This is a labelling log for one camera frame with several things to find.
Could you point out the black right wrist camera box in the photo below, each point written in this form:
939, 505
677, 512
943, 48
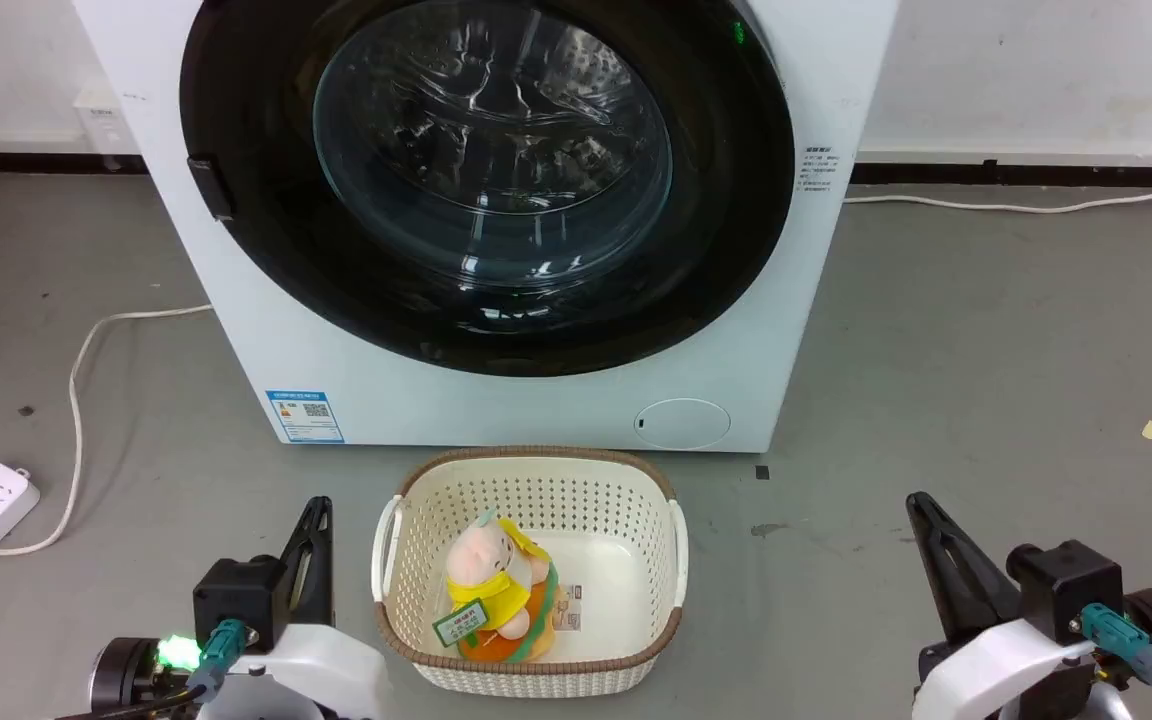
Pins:
1066, 590

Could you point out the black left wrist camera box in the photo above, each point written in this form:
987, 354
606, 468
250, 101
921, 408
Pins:
239, 600

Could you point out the pink pig plush toy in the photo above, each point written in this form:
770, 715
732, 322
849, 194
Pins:
484, 570

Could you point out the white wall junction box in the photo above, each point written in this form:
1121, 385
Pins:
103, 125

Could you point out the green toy hang tag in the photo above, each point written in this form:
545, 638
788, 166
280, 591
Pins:
460, 624

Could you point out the round black glass washer door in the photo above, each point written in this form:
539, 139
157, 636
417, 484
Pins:
236, 100

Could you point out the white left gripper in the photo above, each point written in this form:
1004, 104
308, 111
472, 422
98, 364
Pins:
326, 665

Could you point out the small text warning sticker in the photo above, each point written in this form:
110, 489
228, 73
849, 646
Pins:
823, 172

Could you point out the blue energy label sticker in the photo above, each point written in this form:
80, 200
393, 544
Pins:
305, 416

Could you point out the white front-load washing machine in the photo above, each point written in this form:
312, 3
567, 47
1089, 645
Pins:
256, 330

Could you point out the cream perforated laundry basket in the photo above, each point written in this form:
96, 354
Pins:
591, 500

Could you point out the round white filter cover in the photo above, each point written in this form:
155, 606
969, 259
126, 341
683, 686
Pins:
681, 423

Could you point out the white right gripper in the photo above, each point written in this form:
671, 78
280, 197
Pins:
996, 665

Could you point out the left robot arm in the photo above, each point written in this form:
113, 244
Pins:
126, 675

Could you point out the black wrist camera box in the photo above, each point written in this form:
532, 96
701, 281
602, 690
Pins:
239, 600
1066, 590

